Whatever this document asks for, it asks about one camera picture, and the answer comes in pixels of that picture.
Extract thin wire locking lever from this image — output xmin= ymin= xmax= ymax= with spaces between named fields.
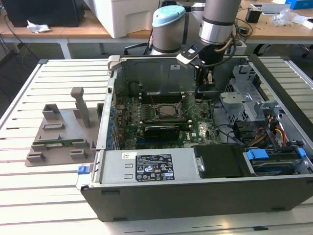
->
xmin=149 ymin=93 xmax=161 ymax=111

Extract CPU socket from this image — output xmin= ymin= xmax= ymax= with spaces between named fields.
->
xmin=154 ymin=102 xmax=184 ymax=118

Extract black office chair base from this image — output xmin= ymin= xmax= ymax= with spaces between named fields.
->
xmin=253 ymin=43 xmax=272 ymax=56
xmin=124 ymin=43 xmax=149 ymax=56
xmin=300 ymin=44 xmax=313 ymax=59

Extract small black box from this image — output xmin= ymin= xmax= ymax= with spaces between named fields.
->
xmin=245 ymin=7 xmax=262 ymax=24

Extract silver metal drive cage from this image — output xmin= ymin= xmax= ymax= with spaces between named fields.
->
xmin=219 ymin=64 xmax=288 ymax=128

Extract black RAM slot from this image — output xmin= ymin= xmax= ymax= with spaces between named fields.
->
xmin=139 ymin=99 xmax=184 ymax=103
xmin=139 ymin=97 xmax=184 ymax=101
xmin=139 ymin=95 xmax=184 ymax=99
xmin=141 ymin=117 xmax=192 ymax=120
xmin=141 ymin=120 xmax=192 ymax=124
xmin=141 ymin=118 xmax=192 ymax=122
xmin=139 ymin=93 xmax=184 ymax=97
xmin=141 ymin=122 xmax=192 ymax=126

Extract wooden office desk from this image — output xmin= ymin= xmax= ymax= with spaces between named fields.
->
xmin=234 ymin=1 xmax=313 ymax=46
xmin=0 ymin=9 xmax=154 ymax=59

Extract green motherboard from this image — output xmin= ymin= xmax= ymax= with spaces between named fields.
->
xmin=114 ymin=94 xmax=221 ymax=150

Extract white flat box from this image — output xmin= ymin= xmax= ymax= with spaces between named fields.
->
xmin=249 ymin=2 xmax=291 ymax=15

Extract clear plastic bag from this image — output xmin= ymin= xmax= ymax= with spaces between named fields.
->
xmin=272 ymin=8 xmax=298 ymax=26

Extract black power connector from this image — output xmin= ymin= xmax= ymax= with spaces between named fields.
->
xmin=232 ymin=120 xmax=255 ymax=145

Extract white printer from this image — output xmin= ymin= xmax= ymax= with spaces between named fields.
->
xmin=83 ymin=0 xmax=162 ymax=39

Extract black graphics card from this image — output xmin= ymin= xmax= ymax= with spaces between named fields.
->
xmin=143 ymin=124 xmax=181 ymax=142

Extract small white carton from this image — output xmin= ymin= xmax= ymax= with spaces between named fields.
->
xmin=293 ymin=14 xmax=313 ymax=30

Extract blue cardboard box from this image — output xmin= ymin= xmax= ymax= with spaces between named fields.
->
xmin=290 ymin=0 xmax=313 ymax=10

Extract black plastic shroud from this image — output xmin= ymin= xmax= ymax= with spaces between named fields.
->
xmin=192 ymin=144 xmax=248 ymax=179

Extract blue disk carrier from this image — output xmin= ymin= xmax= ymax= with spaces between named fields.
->
xmin=246 ymin=148 xmax=298 ymax=176

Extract black grey PC case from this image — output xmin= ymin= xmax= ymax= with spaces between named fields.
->
xmin=75 ymin=54 xmax=313 ymax=222

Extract silver power supply unit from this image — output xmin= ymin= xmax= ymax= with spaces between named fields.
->
xmin=99 ymin=148 xmax=201 ymax=185

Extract grey parts rack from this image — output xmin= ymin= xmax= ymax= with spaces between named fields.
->
xmin=24 ymin=87 xmax=105 ymax=168

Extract green RAM stick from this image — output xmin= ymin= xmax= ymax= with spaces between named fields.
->
xmin=33 ymin=138 xmax=84 ymax=145

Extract black computer tower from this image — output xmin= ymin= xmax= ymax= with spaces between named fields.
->
xmin=3 ymin=0 xmax=85 ymax=28

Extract crumpled white paper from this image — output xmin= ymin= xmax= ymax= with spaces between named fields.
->
xmin=26 ymin=19 xmax=51 ymax=34

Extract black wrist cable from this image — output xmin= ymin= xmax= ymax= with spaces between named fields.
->
xmin=205 ymin=36 xmax=237 ymax=68

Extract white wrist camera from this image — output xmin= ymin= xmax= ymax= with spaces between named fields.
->
xmin=176 ymin=43 xmax=205 ymax=69

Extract silver case handle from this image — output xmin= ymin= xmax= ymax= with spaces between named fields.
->
xmin=107 ymin=55 xmax=123 ymax=72

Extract yellow red power wires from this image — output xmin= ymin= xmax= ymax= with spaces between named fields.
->
xmin=254 ymin=114 xmax=288 ymax=147

